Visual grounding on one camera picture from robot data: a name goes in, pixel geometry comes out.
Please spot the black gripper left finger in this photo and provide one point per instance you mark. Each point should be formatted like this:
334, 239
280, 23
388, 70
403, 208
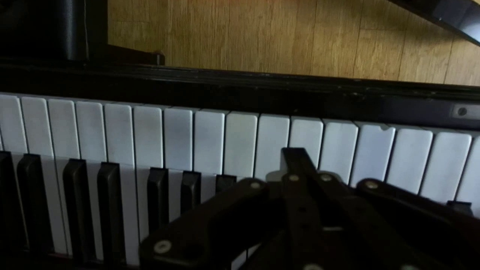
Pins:
225, 226

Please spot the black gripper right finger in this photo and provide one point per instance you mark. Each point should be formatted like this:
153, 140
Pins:
390, 226

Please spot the black piano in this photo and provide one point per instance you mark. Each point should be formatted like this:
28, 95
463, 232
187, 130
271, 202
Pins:
240, 136

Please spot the black piano bench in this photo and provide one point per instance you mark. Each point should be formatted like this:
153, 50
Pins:
69, 31

